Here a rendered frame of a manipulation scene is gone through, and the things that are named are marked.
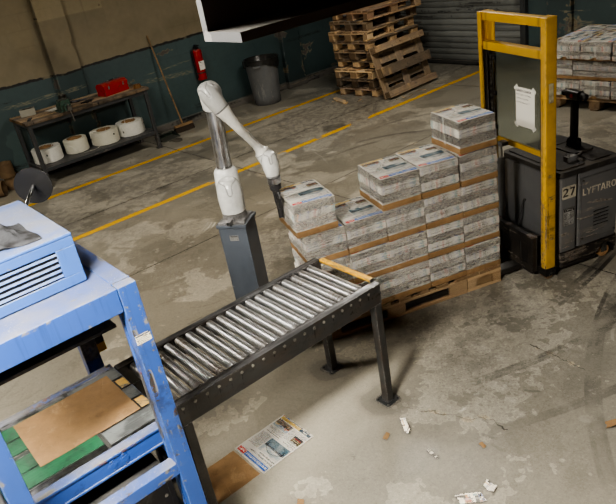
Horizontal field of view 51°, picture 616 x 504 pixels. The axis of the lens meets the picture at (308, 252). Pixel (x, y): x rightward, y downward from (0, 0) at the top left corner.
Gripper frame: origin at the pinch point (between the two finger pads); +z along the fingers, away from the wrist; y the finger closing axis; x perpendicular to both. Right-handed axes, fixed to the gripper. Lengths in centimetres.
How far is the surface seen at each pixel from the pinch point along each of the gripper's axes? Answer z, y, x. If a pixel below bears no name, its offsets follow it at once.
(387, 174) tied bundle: -10, -13, -72
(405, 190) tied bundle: 3, -18, -82
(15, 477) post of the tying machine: -10, -181, 156
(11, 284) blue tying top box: -69, -155, 138
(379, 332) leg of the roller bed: 46, -97, -19
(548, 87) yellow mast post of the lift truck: -46, -38, -179
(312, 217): 1.2, -19.7, -14.9
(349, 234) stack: 21.4, -18.1, -38.4
